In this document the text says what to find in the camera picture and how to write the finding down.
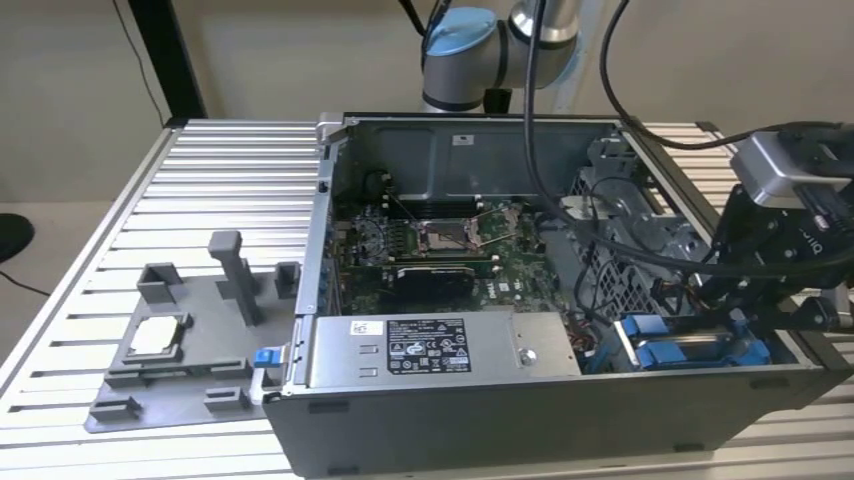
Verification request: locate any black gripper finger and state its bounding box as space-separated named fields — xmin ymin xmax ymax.
xmin=765 ymin=293 xmax=843 ymax=332
xmin=696 ymin=277 xmax=769 ymax=329

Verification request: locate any hard disk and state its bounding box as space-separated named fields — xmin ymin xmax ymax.
xmin=616 ymin=309 xmax=775 ymax=374

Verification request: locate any metal disk bay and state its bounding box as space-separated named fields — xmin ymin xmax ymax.
xmin=565 ymin=134 xmax=712 ymax=321

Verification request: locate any green motherboard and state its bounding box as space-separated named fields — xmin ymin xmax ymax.
xmin=329 ymin=197 xmax=585 ymax=324

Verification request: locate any locking lever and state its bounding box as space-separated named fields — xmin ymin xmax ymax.
xmin=385 ymin=191 xmax=421 ymax=225
xmin=474 ymin=203 xmax=529 ymax=222

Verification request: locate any socket cover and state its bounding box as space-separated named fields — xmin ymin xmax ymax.
xmin=465 ymin=212 xmax=501 ymax=249

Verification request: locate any CPU socket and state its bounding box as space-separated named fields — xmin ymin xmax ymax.
xmin=413 ymin=218 xmax=482 ymax=257

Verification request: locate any black graphics card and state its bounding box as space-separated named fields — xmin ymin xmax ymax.
xmin=389 ymin=264 xmax=477 ymax=304

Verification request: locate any silver power supply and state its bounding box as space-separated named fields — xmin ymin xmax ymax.
xmin=305 ymin=312 xmax=582 ymax=390

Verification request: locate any black PC case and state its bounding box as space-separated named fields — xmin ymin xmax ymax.
xmin=262 ymin=112 xmax=841 ymax=476

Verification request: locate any black RAM slot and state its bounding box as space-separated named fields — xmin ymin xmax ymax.
xmin=342 ymin=253 xmax=501 ymax=266

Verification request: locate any grey parts rack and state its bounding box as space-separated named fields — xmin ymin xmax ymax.
xmin=85 ymin=229 xmax=302 ymax=435

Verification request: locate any silver CPU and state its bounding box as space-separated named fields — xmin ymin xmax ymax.
xmin=127 ymin=316 xmax=186 ymax=355

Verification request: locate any black round object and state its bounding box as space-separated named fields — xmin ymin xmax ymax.
xmin=0 ymin=212 xmax=35 ymax=265

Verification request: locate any yellow red black wire bundle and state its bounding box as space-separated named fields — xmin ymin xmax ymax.
xmin=652 ymin=279 xmax=701 ymax=311

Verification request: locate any silver camera box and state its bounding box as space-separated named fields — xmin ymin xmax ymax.
xmin=729 ymin=130 xmax=854 ymax=207

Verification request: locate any thin black wire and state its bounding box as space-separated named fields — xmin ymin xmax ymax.
xmin=573 ymin=174 xmax=668 ymax=322

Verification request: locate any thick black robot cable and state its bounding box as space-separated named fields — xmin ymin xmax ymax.
xmin=518 ymin=0 xmax=835 ymax=281
xmin=597 ymin=0 xmax=759 ymax=150

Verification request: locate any black frame post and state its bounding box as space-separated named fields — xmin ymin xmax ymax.
xmin=127 ymin=0 xmax=206 ymax=122

